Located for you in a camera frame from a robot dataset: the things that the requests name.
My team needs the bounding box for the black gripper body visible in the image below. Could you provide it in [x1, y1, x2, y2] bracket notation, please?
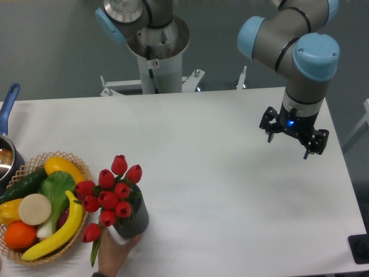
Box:
[277, 104, 318, 141]

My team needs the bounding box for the green cucumber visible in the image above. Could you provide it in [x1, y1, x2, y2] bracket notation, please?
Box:
[1, 167, 47, 204]

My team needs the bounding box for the beige round disc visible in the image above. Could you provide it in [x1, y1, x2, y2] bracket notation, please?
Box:
[18, 193, 52, 226]

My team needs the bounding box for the red tulip bouquet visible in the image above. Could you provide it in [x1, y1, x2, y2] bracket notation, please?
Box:
[75, 155, 142, 265]

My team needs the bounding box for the yellow bell pepper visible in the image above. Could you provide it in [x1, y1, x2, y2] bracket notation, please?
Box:
[1, 199, 22, 226]

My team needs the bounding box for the dark red fruit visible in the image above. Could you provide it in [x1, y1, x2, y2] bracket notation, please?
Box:
[58, 208, 69, 229]

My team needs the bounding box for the black device at table edge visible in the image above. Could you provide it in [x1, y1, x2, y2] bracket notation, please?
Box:
[348, 234, 368, 264]

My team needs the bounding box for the dark grey ribbed vase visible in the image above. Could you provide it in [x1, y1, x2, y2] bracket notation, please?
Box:
[113, 186, 149, 239]

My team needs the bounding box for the person's hand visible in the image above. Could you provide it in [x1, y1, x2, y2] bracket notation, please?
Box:
[97, 227, 142, 276]

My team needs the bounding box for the blue handled saucepan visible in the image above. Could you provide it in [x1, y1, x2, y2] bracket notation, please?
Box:
[1, 83, 25, 195]

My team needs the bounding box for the dark sleeve forearm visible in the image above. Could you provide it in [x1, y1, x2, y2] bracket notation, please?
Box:
[92, 272, 109, 277]

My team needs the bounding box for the green bok choy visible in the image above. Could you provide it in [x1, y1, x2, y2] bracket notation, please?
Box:
[37, 171, 76, 240]

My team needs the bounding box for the yellow banana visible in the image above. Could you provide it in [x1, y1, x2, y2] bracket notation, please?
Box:
[21, 190, 84, 261]

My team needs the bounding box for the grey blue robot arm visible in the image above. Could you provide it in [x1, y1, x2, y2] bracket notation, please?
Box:
[237, 1, 340, 158]

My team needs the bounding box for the orange fruit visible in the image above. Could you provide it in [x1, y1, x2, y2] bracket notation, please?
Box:
[4, 221, 36, 249]

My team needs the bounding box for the woven wicker basket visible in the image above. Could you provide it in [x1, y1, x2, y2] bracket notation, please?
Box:
[1, 151, 92, 266]

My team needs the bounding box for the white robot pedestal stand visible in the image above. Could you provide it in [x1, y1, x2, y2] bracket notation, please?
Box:
[100, 13, 248, 98]

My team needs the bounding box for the white frame at right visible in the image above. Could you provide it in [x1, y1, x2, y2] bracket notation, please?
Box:
[342, 99, 368, 154]

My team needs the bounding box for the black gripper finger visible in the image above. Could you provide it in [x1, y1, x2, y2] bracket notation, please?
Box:
[299, 129, 329, 160]
[259, 106, 284, 143]

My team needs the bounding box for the second grey robot arm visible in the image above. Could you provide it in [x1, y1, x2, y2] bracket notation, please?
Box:
[95, 1, 173, 44]

